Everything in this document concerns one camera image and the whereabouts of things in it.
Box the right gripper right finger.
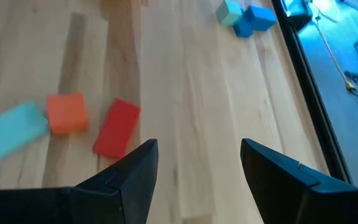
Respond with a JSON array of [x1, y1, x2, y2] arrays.
[[240, 139, 358, 224]]

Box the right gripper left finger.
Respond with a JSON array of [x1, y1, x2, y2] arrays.
[[0, 139, 159, 224]]

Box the red block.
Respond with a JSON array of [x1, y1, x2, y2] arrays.
[[92, 98, 142, 160]]

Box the orange block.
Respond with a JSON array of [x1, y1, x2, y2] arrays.
[[45, 92, 90, 136]]

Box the light teal long block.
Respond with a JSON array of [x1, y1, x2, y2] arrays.
[[0, 101, 50, 170]]

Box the blue block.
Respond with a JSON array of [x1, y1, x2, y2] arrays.
[[232, 17, 254, 39], [246, 4, 278, 32]]

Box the light teal small cube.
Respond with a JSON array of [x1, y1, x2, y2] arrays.
[[215, 0, 244, 26]]

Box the black table edge clamp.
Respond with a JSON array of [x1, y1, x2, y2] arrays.
[[283, 0, 313, 31]]

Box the black metal table frame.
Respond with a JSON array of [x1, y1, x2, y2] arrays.
[[270, 0, 352, 184]]

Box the yellow cable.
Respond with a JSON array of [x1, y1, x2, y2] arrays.
[[314, 14, 357, 93]]

